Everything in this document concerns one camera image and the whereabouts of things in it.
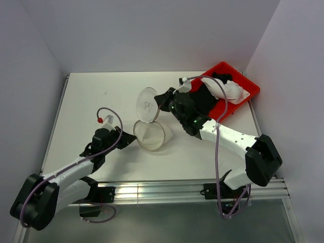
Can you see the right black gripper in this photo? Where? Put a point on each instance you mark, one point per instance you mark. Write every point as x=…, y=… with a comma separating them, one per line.
x=162, y=99

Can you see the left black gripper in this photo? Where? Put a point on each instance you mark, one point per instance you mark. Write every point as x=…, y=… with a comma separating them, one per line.
x=126, y=139

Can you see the white bra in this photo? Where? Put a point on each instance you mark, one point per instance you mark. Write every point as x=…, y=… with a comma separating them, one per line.
x=235, y=94

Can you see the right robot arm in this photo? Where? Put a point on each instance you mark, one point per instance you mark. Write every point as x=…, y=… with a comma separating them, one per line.
x=261, y=157

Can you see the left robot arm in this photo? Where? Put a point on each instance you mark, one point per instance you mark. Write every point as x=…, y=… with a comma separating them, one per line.
x=41, y=197

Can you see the black garment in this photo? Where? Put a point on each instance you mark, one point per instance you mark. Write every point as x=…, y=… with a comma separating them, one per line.
x=204, y=100

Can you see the red plastic tray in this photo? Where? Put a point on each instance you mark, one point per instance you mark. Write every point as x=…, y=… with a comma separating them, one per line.
x=224, y=108

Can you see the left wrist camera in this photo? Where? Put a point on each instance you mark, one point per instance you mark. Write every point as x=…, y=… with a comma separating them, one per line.
x=107, y=122

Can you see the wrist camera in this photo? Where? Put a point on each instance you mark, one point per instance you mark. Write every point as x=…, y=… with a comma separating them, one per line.
x=107, y=122
x=184, y=85

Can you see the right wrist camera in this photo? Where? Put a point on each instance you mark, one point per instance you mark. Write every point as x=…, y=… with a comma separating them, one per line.
x=184, y=85

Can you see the aluminium rail frame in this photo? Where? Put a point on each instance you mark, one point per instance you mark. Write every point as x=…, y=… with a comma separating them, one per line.
x=156, y=193

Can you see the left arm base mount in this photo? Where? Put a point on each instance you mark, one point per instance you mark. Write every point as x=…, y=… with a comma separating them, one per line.
x=101, y=195

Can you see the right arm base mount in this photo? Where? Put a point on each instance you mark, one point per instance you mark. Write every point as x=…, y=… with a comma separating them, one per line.
x=229, y=202

